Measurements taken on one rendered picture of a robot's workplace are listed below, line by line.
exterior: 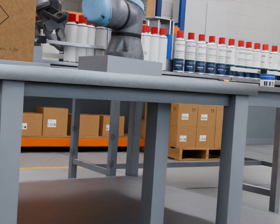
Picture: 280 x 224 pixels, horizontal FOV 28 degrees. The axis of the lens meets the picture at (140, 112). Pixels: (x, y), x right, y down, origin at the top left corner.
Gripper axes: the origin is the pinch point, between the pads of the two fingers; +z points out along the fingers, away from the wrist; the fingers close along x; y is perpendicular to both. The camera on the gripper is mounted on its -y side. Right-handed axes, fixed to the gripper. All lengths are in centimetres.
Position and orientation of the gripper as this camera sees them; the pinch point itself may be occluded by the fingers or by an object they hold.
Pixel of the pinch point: (62, 48)
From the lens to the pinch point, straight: 237.7
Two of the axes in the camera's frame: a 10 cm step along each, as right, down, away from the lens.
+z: 3.3, 8.8, 3.5
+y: -6.2, -0.8, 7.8
